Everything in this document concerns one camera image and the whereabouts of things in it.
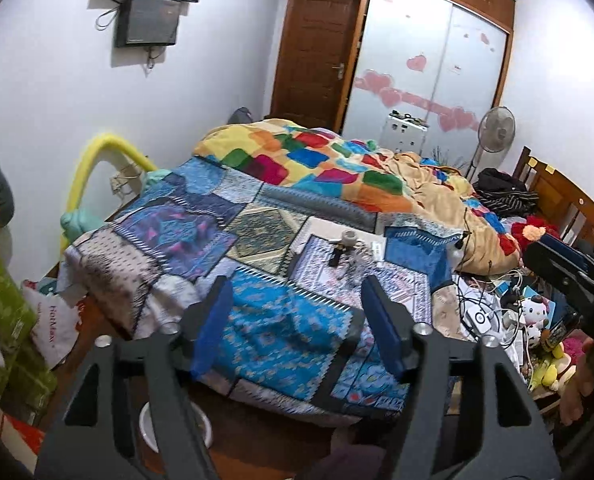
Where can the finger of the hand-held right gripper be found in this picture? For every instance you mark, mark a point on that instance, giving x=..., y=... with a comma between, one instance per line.
x=554, y=257

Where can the red plush toy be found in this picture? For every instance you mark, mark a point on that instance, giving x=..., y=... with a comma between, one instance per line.
x=532, y=230

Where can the red cardboard box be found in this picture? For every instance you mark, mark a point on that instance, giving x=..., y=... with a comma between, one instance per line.
x=22, y=435

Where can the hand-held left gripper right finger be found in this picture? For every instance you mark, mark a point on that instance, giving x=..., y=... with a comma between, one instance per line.
x=384, y=332

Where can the wardrobe with frosted sliding doors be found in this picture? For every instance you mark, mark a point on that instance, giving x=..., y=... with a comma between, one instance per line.
x=427, y=45

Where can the white bowl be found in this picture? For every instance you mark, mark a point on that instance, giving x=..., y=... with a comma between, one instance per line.
x=149, y=425

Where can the green cardboard boxes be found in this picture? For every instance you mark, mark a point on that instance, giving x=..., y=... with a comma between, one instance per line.
x=4, y=325

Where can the blue patchwork bedspread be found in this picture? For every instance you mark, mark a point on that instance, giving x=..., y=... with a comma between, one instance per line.
x=187, y=230

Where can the black marker pen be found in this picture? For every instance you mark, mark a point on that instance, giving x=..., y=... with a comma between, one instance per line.
x=335, y=256

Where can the grey tape roll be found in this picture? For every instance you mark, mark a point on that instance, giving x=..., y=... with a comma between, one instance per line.
x=349, y=236

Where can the yellow plush toy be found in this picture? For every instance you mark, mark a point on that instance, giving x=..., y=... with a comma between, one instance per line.
x=549, y=375

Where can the standing floor fan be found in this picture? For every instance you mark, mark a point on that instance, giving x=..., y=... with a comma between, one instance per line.
x=497, y=127

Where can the black clothing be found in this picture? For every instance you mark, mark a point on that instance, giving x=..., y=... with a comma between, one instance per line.
x=507, y=190

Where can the colourful patch blanket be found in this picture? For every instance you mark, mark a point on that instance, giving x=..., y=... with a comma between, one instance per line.
x=327, y=160

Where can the white cat plush toy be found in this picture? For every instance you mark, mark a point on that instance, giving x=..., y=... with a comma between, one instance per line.
x=534, y=310

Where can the white pump bottle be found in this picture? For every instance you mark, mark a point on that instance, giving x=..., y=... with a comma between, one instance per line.
x=456, y=256

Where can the white case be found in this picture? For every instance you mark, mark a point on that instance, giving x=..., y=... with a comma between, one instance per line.
x=404, y=132

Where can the brown wooden door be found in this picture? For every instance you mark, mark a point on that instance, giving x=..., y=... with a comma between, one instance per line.
x=314, y=55

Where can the white square device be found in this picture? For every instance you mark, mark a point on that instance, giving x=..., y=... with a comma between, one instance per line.
x=482, y=320

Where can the person's right hand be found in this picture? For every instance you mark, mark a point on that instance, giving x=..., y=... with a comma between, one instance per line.
x=579, y=390

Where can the yellow foam tube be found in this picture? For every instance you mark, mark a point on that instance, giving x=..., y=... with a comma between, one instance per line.
x=89, y=157

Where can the white plastic bag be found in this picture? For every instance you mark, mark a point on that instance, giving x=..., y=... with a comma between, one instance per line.
x=57, y=325

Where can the pink plush toy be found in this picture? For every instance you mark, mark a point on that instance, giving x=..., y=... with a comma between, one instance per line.
x=574, y=352

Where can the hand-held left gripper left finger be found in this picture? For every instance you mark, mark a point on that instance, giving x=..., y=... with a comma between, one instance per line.
x=211, y=327

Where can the wall socket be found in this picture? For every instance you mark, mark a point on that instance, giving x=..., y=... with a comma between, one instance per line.
x=119, y=181

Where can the teal cloth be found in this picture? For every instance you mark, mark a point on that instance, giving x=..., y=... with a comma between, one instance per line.
x=77, y=224

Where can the wooden headboard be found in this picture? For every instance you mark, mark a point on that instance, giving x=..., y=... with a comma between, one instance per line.
x=572, y=200

